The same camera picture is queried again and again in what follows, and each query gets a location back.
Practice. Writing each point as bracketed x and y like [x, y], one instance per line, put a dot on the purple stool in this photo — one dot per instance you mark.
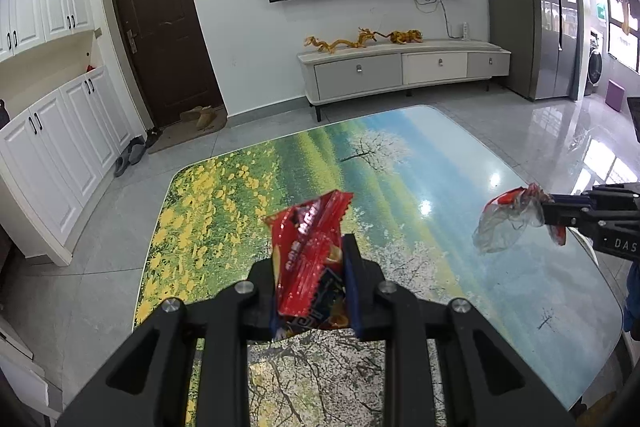
[616, 96]

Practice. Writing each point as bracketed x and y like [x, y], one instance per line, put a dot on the black shoes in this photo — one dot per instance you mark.
[153, 137]

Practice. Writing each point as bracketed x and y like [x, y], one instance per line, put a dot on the tan boot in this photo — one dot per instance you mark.
[206, 121]
[190, 114]

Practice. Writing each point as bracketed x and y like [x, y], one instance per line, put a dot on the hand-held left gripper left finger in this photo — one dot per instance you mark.
[260, 297]

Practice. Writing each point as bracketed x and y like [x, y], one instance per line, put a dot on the dark brown door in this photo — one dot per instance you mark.
[165, 32]

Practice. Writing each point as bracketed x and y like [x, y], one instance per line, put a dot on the red snack packet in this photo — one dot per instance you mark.
[305, 257]

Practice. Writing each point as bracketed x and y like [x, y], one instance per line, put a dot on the brown doormat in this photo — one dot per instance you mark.
[180, 139]

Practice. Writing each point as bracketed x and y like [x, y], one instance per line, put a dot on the green sign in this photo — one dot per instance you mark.
[600, 12]

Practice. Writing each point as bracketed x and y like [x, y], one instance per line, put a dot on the white television cabinet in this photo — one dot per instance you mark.
[360, 77]

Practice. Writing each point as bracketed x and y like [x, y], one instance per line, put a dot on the golden tiger ornament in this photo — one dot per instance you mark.
[406, 37]

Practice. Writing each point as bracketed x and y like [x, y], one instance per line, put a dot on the clear and red plastic wrapper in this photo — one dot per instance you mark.
[500, 227]

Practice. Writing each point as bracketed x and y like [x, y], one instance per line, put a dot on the grey slipper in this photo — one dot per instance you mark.
[135, 152]
[121, 166]

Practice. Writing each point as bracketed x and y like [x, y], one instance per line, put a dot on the white board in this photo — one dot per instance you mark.
[22, 377]

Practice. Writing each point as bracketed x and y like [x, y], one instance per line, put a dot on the golden dragon ornament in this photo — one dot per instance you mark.
[345, 42]

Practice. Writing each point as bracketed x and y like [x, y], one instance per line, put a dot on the washing machine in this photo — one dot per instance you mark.
[595, 64]

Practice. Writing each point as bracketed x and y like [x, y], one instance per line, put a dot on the white power strip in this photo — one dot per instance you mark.
[466, 31]

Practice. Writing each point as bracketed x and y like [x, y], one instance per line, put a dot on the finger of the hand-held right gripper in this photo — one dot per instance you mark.
[575, 219]
[570, 201]

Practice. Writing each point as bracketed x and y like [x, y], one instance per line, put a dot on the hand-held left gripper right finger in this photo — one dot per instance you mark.
[348, 292]

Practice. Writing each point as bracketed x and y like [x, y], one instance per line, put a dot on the grey refrigerator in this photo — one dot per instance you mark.
[515, 7]

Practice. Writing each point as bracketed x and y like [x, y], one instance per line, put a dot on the white base cabinet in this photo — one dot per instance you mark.
[50, 167]

